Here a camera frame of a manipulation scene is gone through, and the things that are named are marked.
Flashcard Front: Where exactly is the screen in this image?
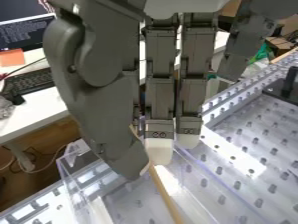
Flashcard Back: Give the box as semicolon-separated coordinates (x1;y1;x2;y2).
0;12;59;52

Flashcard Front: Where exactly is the clear plastic bag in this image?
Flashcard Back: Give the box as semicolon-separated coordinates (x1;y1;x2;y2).
0;95;17;120

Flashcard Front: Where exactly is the black plate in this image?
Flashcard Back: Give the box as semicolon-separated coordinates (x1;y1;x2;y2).
263;85;298;108

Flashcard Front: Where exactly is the white desk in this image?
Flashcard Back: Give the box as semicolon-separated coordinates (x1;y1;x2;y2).
0;39;232;145

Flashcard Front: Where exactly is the clear box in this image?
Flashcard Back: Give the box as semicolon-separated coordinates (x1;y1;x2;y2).
0;46;298;224

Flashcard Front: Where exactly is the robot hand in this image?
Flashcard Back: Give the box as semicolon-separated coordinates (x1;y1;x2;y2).
42;0;296;182

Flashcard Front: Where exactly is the orange paper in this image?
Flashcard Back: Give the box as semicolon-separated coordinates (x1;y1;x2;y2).
0;47;27;68

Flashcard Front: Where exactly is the black keyboard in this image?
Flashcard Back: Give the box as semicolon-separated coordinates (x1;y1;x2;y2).
0;67;58;102

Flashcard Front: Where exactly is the wooden chopstick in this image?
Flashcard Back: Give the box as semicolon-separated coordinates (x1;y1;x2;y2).
127;124;187;224

